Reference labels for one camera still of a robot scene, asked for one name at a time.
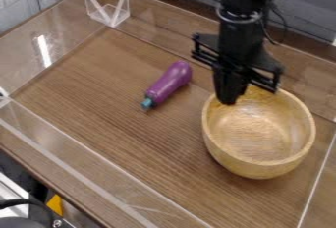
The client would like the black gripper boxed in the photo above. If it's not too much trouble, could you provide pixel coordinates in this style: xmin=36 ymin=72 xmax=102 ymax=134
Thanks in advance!
xmin=192 ymin=9 xmax=284 ymax=105

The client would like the purple toy eggplant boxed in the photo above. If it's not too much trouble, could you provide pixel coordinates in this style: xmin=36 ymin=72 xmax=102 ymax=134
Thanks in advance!
xmin=142 ymin=60 xmax=192 ymax=110

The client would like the yellow black device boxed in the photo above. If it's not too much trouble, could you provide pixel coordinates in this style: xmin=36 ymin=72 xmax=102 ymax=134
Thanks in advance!
xmin=26 ymin=191 xmax=90 ymax=228

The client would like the black cable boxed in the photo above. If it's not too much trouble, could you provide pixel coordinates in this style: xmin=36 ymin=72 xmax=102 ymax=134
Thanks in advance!
xmin=0 ymin=198 xmax=54 ymax=228

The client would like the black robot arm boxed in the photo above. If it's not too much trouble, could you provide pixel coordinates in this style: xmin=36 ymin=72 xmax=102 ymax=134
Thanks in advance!
xmin=192 ymin=0 xmax=284 ymax=105

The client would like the brown wooden bowl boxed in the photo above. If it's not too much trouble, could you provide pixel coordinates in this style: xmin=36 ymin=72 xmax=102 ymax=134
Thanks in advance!
xmin=203 ymin=86 xmax=316 ymax=180

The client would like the clear acrylic tray wall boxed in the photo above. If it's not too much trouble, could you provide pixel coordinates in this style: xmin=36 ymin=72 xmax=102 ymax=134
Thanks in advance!
xmin=0 ymin=0 xmax=336 ymax=228

